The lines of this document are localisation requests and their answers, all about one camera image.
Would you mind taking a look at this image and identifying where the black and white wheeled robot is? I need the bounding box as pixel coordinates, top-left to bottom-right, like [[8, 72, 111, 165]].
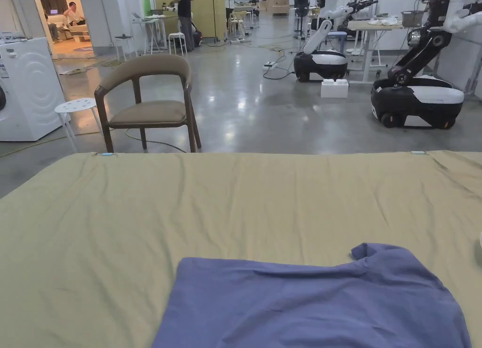
[[370, 0, 482, 130]]

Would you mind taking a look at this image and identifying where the blue shirt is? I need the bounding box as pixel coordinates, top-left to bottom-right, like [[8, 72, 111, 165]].
[[151, 243, 473, 348]]

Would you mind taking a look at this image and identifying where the white foam block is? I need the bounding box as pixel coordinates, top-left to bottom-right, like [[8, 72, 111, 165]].
[[321, 79, 349, 99]]

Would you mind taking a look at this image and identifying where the wooden desk with white legs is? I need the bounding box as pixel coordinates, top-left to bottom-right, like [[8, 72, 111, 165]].
[[347, 10, 422, 82]]

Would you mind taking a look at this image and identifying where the white-armed wheeled robot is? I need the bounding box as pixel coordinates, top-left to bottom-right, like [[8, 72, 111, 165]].
[[293, 5, 354, 83]]

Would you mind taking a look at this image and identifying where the blue plastic stool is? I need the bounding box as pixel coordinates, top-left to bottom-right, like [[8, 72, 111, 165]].
[[327, 31, 348, 53]]

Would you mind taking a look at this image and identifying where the pale wooden chair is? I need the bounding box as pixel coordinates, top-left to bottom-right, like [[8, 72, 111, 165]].
[[228, 10, 248, 35]]

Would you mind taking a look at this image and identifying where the brown wooden armchair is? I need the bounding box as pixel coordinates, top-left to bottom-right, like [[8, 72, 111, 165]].
[[94, 54, 202, 154]]

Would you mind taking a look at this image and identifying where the white round stool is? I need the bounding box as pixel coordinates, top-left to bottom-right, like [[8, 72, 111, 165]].
[[168, 32, 188, 57], [113, 35, 138, 62], [54, 98, 99, 153]]

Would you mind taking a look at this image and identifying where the bed with beige sheet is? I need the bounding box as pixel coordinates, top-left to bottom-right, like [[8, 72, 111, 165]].
[[0, 150, 482, 348]]

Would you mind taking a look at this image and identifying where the white desk with laptop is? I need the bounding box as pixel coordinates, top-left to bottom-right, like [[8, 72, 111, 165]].
[[131, 12, 168, 55]]

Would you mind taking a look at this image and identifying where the white washing machine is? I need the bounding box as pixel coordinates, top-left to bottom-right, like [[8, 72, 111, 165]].
[[0, 32, 72, 142]]

